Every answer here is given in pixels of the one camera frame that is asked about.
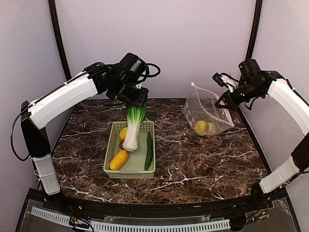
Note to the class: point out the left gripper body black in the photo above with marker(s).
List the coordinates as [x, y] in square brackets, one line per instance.
[127, 93]

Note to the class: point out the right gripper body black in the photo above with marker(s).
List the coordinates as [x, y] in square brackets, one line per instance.
[234, 102]

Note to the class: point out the green white bok choy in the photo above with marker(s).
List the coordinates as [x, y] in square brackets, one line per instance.
[135, 117]

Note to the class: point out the clear zip top bag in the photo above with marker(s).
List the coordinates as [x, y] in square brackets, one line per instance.
[200, 105]

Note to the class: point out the yellow green mango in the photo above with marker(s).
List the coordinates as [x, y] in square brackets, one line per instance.
[201, 127]

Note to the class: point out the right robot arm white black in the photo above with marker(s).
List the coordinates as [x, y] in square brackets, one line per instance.
[256, 83]

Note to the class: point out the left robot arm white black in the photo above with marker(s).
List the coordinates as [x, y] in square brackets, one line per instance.
[121, 81]

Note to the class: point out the yellow lemon top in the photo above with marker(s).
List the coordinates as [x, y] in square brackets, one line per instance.
[122, 134]

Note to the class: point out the brown potato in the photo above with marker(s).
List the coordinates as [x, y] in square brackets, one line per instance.
[121, 145]

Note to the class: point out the dark green cucumber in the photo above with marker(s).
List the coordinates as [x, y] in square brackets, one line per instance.
[149, 154]

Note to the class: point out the beige plastic basket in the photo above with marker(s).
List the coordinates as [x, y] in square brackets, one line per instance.
[134, 167]

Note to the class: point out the right clear acrylic plate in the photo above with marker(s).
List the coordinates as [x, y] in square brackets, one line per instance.
[277, 219]

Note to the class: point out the clear acrylic plate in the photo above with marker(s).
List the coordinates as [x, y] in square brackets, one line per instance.
[32, 223]
[277, 219]

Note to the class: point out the left clear acrylic plate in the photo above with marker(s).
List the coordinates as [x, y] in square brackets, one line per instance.
[32, 223]

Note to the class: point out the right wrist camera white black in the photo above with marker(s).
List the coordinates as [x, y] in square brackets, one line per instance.
[225, 80]

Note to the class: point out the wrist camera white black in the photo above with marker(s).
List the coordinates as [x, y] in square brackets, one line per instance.
[136, 69]
[225, 80]

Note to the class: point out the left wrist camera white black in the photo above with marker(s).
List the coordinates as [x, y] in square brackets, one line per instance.
[136, 69]

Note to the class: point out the right black frame post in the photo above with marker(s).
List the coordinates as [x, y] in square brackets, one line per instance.
[254, 29]

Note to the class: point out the black curved front rail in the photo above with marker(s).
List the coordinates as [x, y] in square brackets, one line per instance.
[233, 208]

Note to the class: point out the white slotted cable duct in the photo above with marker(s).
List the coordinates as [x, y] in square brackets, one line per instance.
[136, 224]

